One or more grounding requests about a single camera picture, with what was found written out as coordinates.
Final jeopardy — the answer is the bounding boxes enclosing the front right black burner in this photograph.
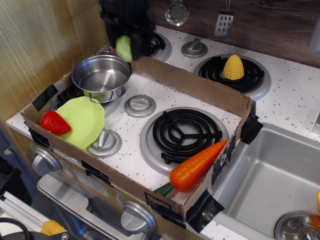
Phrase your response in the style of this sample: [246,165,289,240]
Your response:
[139,107,229,176]

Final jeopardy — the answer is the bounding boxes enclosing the front silver stove knob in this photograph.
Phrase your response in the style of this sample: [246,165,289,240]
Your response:
[87,129,122,158]

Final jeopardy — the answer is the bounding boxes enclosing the silver stove knob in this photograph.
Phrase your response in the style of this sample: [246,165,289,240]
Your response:
[181,38,208,59]
[87,129,122,158]
[124,95,156,118]

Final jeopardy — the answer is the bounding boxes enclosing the back left black burner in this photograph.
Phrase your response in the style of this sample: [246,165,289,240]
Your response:
[143,32,172,62]

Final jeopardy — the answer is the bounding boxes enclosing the black tape at front corner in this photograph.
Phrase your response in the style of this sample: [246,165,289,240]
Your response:
[186,190,225,233]

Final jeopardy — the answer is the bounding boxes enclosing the small steel pot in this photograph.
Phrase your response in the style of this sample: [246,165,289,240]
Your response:
[71,50,132,104]

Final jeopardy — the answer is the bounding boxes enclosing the silver faucet post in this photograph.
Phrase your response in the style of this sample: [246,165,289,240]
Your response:
[307,18,320,52]

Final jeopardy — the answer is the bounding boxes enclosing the black tape at right corner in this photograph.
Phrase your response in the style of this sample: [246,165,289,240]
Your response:
[240,101,263,145]

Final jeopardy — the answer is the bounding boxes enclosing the centre silver stove knob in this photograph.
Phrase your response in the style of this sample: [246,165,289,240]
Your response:
[124,95,156,118]

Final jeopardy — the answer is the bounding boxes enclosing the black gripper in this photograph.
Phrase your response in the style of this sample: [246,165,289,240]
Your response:
[101,4,155,60]

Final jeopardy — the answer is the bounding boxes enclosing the red toy strawberry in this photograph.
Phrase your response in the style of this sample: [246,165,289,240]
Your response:
[39,111,72,136]

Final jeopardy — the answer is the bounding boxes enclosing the yellow object right edge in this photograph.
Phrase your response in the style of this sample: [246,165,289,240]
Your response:
[316,190,320,211]

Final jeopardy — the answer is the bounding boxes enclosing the black cable bottom left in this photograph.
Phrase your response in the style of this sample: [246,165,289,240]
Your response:
[0,217,32,240]

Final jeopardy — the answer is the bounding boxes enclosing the silver bowl in sink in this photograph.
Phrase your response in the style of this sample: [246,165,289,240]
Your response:
[273,211,320,240]

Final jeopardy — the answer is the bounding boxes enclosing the silver oven knob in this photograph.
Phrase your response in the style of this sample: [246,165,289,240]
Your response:
[31,147,62,177]
[120,200,157,235]

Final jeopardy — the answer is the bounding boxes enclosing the light green plastic plate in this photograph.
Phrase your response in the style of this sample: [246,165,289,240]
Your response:
[56,96,105,149]

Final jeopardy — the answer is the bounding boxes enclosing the black tape at corner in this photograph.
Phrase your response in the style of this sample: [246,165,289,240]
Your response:
[240,101,263,145]
[186,190,225,233]
[32,84,59,112]

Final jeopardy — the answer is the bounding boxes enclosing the black tape at left corner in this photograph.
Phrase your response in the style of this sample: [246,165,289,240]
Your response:
[32,84,59,112]

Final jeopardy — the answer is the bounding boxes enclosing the silver toy sink basin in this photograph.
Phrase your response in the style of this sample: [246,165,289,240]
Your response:
[213,123,320,240]

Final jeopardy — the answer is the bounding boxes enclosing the silver oven door handle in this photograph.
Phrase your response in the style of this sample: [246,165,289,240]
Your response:
[37,174,148,240]

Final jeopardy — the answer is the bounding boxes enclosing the green toy broccoli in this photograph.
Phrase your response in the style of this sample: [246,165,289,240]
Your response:
[115,35,133,62]

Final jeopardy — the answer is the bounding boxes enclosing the yellow toy corn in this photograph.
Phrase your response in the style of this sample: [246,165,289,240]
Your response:
[222,54,245,81]

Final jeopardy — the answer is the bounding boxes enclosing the hanging silver slotted spatula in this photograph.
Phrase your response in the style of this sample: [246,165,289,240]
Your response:
[214,0,234,37]

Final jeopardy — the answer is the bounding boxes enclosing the brown cardboard fence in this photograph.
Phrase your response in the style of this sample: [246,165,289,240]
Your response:
[22,57,254,217]

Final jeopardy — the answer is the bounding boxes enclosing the back silver stove knob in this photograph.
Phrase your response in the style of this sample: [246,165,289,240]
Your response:
[181,38,208,59]

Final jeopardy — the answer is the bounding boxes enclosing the hanging silver strainer ladle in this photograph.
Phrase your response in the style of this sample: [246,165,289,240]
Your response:
[164,0,189,27]

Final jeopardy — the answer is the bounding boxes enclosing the right silver oven knob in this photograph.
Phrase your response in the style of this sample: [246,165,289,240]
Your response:
[120,200,157,235]

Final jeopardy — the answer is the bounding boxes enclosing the orange toy carrot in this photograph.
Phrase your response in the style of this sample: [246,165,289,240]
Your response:
[168,140,228,191]

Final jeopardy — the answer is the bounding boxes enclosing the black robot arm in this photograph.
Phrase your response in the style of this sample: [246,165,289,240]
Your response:
[98,0,156,62]

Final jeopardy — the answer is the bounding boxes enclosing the left silver oven knob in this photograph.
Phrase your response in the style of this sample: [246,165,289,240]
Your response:
[31,147,62,177]

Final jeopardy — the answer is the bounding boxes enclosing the back right black burner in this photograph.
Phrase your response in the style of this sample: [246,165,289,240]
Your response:
[194,54,272,101]

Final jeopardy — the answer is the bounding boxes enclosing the orange object bottom left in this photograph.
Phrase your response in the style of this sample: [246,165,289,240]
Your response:
[40,220,66,236]

